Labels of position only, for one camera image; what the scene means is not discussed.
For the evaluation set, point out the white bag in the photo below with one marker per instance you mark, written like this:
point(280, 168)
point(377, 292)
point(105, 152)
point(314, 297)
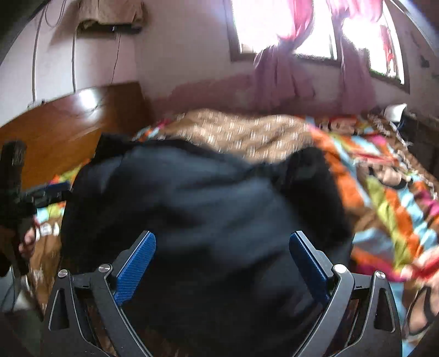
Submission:
point(395, 112)

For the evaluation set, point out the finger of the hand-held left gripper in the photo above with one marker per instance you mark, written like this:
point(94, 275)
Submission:
point(56, 187)
point(51, 198)

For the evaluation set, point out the black wall-mounted device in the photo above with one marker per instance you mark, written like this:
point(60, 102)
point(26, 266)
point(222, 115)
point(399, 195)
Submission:
point(127, 29)

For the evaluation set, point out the cluttered desk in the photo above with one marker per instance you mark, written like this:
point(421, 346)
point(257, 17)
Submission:
point(422, 130)

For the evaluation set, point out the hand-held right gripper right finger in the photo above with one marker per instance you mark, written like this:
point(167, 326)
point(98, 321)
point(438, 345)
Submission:
point(307, 267)

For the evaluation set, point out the person's left hand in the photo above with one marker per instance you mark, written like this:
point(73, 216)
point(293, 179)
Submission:
point(29, 240)

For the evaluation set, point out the wooden headboard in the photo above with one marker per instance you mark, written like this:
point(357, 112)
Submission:
point(68, 137)

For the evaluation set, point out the dark navy jacket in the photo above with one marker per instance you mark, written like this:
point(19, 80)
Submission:
point(205, 206)

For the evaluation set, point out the brown cloth cover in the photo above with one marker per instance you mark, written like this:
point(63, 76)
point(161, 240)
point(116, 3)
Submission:
point(113, 10)

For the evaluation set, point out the white wall pipe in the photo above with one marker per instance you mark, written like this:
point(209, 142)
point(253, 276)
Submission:
point(36, 61)
point(74, 61)

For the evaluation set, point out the wooden framed window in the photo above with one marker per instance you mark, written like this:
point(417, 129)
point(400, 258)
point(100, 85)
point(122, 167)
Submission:
point(250, 27)

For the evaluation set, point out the colourful printed blanket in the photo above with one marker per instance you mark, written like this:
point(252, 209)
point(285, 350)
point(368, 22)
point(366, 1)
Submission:
point(384, 192)

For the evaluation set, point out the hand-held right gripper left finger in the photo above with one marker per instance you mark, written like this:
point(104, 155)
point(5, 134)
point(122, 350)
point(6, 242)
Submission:
point(135, 267)

